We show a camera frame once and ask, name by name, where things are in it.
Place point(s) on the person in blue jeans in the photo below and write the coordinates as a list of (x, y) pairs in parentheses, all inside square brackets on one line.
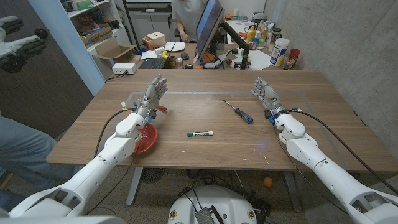
[(21, 149)]

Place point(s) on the red container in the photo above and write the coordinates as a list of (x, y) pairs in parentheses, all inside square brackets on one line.
[(293, 56)]

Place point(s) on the red bowl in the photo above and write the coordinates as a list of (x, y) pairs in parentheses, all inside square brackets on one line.
[(150, 137)]

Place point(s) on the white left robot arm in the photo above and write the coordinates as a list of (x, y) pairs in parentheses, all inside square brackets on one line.
[(102, 161)]

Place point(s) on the white marker green cap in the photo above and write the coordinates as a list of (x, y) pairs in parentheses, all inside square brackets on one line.
[(200, 133)]

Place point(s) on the white canister blue label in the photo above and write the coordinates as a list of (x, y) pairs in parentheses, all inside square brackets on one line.
[(279, 53)]

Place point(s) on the black computer monitor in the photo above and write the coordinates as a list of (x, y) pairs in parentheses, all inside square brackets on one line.
[(208, 28)]

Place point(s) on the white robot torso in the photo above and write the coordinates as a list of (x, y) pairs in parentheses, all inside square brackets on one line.
[(217, 199)]

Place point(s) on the soda can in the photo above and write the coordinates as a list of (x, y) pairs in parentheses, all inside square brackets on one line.
[(179, 63)]

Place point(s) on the grey table leg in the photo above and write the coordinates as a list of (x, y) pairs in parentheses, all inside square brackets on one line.
[(293, 193), (134, 186)]

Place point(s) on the white shelf unit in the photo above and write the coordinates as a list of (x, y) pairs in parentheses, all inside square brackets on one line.
[(90, 9)]

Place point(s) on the orange basketball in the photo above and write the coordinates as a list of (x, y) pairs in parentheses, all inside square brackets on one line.
[(207, 57)]

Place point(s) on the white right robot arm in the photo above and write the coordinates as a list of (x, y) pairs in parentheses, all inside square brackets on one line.
[(311, 155)]

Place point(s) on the orange ball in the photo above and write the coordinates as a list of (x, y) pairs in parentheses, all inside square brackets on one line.
[(268, 182)]

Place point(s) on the black white glove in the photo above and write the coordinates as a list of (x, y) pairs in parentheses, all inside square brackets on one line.
[(9, 26), (18, 51)]

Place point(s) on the person in grey t-shirt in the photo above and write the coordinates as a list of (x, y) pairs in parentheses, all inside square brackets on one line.
[(188, 15)]

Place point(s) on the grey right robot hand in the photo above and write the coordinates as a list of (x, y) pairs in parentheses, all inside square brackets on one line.
[(269, 96)]

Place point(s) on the white paper sheet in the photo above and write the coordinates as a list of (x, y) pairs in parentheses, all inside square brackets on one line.
[(258, 59)]

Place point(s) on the printed cardboard box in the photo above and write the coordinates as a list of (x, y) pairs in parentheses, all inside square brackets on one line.
[(98, 35)]

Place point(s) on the white plate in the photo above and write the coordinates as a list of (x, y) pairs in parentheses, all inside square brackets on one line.
[(177, 46)]

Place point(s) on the open cardboard box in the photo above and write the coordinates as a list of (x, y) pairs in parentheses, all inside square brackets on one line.
[(115, 51)]

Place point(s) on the small wooden box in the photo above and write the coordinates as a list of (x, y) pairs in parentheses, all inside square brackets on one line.
[(155, 39)]

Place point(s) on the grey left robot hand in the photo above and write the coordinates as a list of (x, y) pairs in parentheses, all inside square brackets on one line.
[(153, 95)]

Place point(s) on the yellow bottle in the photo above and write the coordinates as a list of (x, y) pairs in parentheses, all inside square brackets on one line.
[(250, 34)]

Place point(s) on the white power box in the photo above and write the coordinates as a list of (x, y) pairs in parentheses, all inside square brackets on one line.
[(124, 68)]

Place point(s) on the black keyboard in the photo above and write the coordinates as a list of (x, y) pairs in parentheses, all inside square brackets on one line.
[(154, 63)]

